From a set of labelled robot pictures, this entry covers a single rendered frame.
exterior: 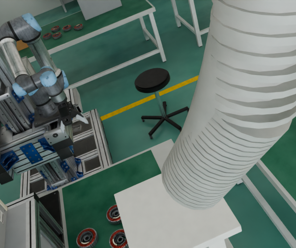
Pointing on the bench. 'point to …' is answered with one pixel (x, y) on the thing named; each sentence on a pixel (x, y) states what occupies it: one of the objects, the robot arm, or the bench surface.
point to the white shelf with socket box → (171, 219)
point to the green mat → (103, 197)
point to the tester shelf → (23, 223)
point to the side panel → (47, 239)
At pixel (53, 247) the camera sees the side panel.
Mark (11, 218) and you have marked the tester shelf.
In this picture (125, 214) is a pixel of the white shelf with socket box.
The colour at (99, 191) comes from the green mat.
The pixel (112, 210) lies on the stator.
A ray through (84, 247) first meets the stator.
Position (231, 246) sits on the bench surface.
